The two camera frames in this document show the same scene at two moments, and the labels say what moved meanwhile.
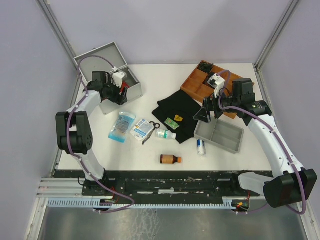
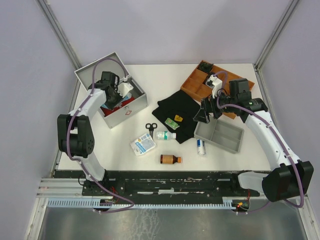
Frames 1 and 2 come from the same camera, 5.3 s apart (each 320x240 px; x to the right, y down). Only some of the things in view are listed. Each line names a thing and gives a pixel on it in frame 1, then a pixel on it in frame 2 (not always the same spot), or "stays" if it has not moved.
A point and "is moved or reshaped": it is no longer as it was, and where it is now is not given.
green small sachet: [171, 123] stays
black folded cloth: [180, 108] stays
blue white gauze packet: [142, 129] → [142, 144]
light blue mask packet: [124, 122] → [125, 97]
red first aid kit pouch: [124, 85] → [104, 110]
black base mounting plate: [163, 184] stays
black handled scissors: [156, 125] is moved or reshaped
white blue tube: [201, 146] stays
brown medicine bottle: [168, 159] stays
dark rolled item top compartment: [206, 67] stays
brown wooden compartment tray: [194, 85] stays
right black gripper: [203, 114] stays
